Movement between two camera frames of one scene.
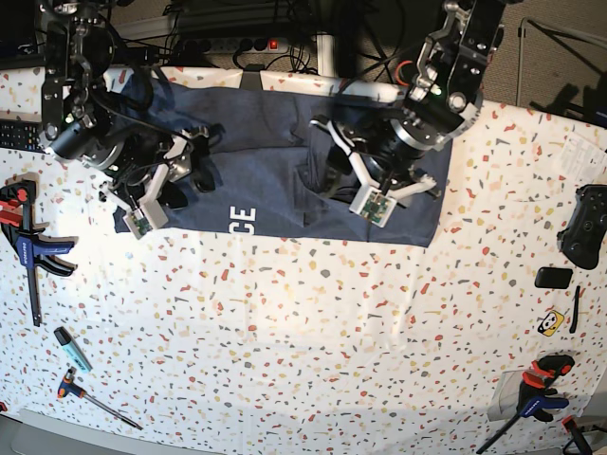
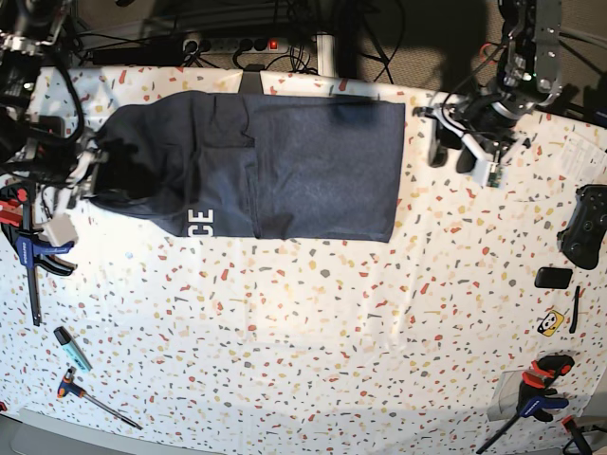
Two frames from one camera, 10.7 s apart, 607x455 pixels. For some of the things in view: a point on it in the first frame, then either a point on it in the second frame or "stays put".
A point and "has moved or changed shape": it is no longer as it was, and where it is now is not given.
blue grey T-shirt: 270,149 has moved or changed shape
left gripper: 380,162 to 469,118
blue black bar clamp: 535,398 stays put
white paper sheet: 582,161 stays put
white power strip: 232,45 stays put
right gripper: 149,160 to 90,154
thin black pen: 573,327 stays put
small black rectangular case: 555,278 stays put
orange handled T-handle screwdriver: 68,385 stays put
